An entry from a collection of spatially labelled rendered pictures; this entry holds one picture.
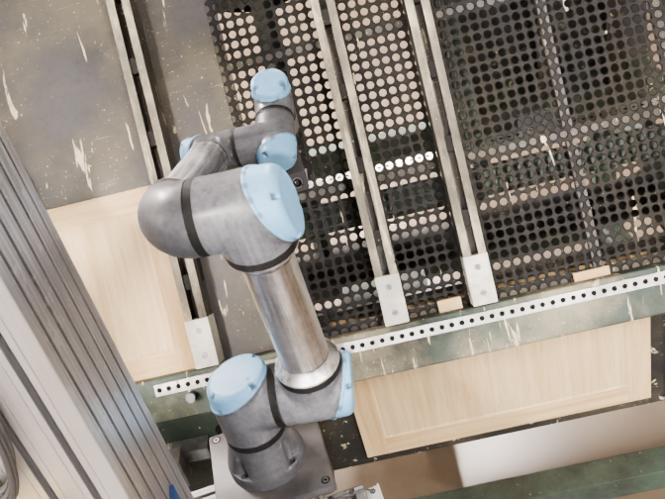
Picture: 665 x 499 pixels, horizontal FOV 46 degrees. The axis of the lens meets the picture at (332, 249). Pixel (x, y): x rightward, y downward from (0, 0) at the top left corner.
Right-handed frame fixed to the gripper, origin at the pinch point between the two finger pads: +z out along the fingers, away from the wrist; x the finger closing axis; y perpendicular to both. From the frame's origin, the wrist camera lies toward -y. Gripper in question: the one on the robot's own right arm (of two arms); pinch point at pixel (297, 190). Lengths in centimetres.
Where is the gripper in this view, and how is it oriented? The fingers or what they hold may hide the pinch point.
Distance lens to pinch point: 178.9
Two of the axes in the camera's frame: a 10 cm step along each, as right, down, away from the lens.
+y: -3.0, -8.2, 4.9
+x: -9.5, 3.1, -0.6
